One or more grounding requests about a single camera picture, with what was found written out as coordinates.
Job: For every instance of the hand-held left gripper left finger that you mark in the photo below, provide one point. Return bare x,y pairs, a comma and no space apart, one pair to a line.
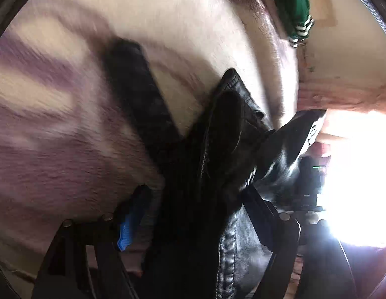
130,224

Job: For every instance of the black leather jacket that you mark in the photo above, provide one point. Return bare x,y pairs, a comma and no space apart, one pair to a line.
205,177

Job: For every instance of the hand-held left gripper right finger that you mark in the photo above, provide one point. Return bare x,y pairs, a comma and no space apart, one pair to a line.
281,236

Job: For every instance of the green garment with striped cuffs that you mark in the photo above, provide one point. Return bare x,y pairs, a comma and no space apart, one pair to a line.
291,6

